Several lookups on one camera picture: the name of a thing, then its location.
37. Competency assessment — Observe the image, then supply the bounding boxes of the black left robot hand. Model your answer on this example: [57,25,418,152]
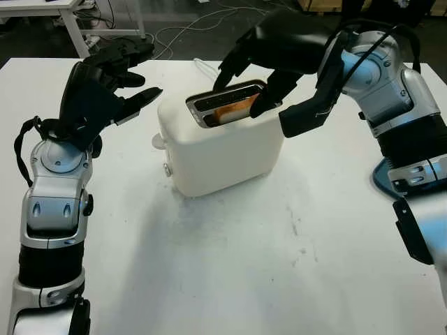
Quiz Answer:
[59,38,164,126]

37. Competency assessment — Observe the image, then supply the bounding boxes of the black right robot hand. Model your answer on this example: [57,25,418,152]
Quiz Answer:
[212,10,336,119]

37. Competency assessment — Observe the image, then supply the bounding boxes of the slice of toast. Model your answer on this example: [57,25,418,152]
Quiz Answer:
[213,93,261,126]

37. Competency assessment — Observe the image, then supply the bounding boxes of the white two-slot toaster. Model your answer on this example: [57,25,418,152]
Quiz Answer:
[150,78,286,199]

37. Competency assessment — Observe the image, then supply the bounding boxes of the wooden crate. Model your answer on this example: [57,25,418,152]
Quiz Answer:
[296,0,345,15]

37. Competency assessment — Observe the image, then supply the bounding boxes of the white desk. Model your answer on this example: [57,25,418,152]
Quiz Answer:
[0,0,147,59]

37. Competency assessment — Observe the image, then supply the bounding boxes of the black bag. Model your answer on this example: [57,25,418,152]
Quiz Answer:
[372,0,432,24]

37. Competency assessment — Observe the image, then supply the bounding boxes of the blue plastic tray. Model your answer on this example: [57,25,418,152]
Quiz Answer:
[372,156,399,200]

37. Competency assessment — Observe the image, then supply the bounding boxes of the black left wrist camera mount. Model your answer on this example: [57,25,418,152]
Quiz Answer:
[58,80,124,149]

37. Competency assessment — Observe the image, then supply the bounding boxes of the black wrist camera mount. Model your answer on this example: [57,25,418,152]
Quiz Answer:
[278,75,345,139]
[58,80,124,149]

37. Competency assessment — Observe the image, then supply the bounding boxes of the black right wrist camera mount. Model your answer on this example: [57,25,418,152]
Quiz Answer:
[278,75,345,139]

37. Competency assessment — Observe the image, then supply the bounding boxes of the white floor cable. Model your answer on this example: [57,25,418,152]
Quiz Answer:
[145,13,224,60]

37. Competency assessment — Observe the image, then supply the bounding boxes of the white toaster power cord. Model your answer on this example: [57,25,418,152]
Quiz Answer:
[193,58,221,80]

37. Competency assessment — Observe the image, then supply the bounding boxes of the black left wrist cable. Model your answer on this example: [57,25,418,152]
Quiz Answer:
[13,117,71,188]

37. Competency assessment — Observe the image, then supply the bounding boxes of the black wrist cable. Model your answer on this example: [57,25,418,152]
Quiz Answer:
[13,117,71,188]
[331,20,423,95]

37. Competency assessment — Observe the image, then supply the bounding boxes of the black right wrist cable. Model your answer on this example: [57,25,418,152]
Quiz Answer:
[331,20,423,95]

